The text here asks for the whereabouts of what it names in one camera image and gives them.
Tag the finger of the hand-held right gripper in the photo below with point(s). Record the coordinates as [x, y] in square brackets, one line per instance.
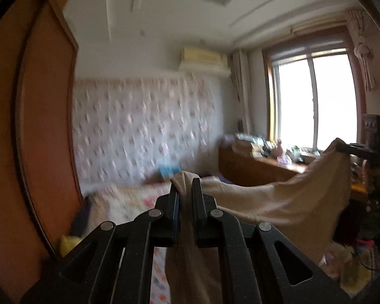
[351, 148]

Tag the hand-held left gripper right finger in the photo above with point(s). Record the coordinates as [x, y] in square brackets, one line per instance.
[202, 221]

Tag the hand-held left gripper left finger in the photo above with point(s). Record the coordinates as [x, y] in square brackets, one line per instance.
[176, 210]

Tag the tan garment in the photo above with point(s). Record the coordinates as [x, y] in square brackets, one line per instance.
[272, 202]

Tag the blue tissue box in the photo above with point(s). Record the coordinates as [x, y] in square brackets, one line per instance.
[169, 171]

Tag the wooden desk with clutter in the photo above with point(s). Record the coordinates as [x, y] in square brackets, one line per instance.
[250, 167]

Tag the pink bottle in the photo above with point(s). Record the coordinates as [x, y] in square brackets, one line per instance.
[279, 148]

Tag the cardboard box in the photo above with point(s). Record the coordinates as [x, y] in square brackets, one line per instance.
[242, 148]

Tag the pile of papers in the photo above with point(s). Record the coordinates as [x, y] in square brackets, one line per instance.
[250, 137]

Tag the tied pink curtain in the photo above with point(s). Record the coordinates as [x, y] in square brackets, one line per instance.
[362, 50]

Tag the colourful cloth heap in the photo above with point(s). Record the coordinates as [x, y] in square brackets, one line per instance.
[345, 259]

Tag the yellow plush toy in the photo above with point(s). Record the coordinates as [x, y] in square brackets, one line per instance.
[70, 245]

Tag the beige window curtain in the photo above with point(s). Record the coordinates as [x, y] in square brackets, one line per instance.
[240, 85]

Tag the yellowed air conditioner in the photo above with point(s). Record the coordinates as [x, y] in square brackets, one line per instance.
[202, 60]

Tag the wooden headboard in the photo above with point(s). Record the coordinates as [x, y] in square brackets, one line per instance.
[44, 133]

